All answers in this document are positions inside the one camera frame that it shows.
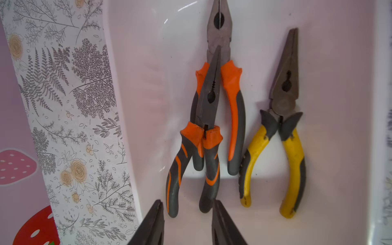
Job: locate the orange black long-nose pliers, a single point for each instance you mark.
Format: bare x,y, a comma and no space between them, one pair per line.
200,140

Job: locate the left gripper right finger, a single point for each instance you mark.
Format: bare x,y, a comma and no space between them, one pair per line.
224,230

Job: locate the yellow grey needle-nose pliers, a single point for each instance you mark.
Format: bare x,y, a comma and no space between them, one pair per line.
280,118

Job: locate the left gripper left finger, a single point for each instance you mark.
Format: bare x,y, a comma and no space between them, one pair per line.
151,230

